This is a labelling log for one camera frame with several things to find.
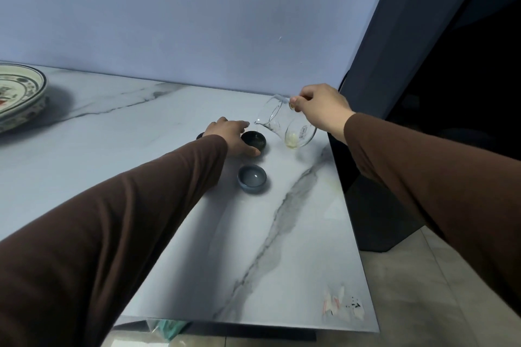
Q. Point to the person's left hand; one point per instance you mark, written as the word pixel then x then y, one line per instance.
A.
pixel 228 135

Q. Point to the person's right hand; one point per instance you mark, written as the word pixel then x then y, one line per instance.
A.
pixel 325 109

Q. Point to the dark green teacup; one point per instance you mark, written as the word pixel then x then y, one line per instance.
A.
pixel 254 139

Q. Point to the glass tea pitcher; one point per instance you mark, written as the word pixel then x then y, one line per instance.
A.
pixel 285 123

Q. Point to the light blue teacup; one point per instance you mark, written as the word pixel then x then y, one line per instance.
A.
pixel 252 178

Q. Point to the floral ceramic tray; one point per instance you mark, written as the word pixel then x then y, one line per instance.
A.
pixel 20 94

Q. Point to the person's left forearm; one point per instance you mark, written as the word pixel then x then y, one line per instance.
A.
pixel 101 245

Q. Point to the person's right forearm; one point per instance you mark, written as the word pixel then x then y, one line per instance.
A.
pixel 439 188

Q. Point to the white marble table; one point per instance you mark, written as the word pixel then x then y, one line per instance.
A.
pixel 142 131

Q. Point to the dark cabinet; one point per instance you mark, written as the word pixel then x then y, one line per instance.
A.
pixel 427 54

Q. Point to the teal plastic packet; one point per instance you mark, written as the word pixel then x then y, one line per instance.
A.
pixel 173 328

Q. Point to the black table frame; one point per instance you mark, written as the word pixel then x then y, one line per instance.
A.
pixel 252 332

